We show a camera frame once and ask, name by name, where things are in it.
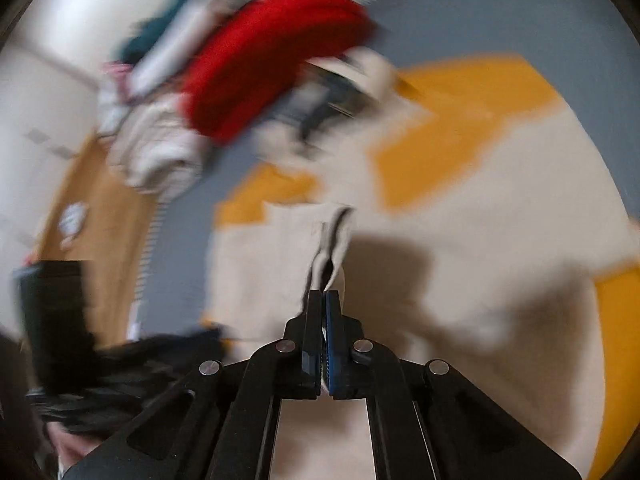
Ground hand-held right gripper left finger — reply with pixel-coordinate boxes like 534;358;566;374
62;289;324;480

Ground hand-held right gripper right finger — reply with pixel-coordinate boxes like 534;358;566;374
323;290;584;480

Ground beige and yellow garment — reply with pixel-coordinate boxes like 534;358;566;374
202;57;640;480

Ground white folded clothes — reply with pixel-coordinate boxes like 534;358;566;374
97;0;251;131

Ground beige folded cloth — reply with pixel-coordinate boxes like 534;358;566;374
107;95;213;198

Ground pink cloth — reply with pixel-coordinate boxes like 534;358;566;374
102;60;133;103

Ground red folded garment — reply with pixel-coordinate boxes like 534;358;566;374
181;0;377;143

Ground teal folded garment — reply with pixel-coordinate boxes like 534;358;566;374
117;0;281;63

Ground grey-blue quilted mat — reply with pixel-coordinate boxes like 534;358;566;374
132;0;640;346

